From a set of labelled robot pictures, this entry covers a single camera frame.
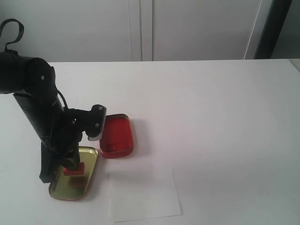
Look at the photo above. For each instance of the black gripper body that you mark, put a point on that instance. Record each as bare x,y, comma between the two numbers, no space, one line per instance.
59,134

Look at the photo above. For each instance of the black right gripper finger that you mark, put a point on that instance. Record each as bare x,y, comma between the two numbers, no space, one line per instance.
48,171

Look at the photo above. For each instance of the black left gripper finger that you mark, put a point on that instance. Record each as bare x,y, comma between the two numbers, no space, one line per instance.
71,158

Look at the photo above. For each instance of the red rubber stamp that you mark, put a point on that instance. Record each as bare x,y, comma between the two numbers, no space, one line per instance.
79,171

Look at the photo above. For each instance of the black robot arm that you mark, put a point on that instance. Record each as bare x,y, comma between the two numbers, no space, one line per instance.
32,83

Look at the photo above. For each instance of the red ink pad tin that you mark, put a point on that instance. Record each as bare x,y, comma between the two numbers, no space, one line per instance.
117,139

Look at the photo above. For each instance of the gold tin lid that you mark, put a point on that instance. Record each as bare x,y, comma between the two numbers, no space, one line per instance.
71,185

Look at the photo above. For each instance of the white paper sheet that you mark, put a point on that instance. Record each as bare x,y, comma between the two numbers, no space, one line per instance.
144,194

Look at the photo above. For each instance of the white cabinet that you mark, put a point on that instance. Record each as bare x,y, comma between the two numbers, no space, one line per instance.
138,30

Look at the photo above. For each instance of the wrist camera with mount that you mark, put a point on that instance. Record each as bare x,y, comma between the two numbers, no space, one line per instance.
91,122

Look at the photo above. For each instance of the dark vertical post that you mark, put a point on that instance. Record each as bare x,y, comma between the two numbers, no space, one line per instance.
272,28

